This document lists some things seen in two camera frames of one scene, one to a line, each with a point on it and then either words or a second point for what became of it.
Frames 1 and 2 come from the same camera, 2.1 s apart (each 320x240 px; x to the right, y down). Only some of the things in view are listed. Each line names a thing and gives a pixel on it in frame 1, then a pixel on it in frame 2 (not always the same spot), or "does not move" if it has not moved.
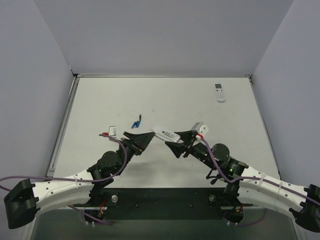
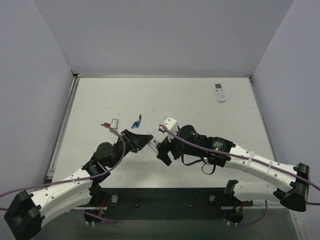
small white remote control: [220, 95] does not move
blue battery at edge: [133, 125] does not move
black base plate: [162, 203] does not move
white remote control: [166, 135] -> [153, 142]
